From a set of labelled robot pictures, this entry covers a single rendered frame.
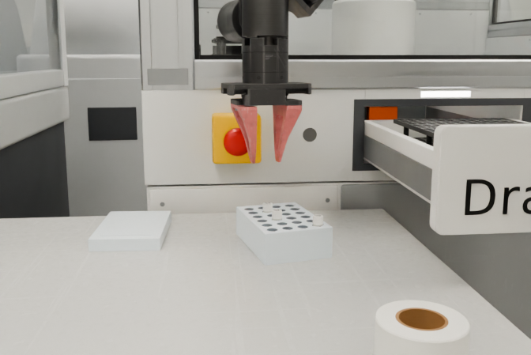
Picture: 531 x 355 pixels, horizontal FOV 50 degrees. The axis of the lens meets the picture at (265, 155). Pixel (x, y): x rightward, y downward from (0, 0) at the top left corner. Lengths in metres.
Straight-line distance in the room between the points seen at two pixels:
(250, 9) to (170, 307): 0.35
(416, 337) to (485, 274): 0.62
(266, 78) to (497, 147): 0.27
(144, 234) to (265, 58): 0.26
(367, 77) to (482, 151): 0.34
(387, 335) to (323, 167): 0.50
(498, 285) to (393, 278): 0.44
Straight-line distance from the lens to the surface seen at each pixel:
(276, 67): 0.69
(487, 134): 0.60
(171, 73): 0.87
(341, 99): 0.90
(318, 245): 0.68
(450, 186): 0.60
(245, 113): 0.68
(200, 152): 0.88
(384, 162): 0.81
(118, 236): 0.74
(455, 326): 0.46
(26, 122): 1.47
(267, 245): 0.66
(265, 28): 0.69
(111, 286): 0.63
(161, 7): 0.88
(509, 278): 1.07
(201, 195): 0.90
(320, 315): 0.55
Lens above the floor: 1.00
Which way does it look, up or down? 10 degrees down
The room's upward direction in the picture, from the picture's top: straight up
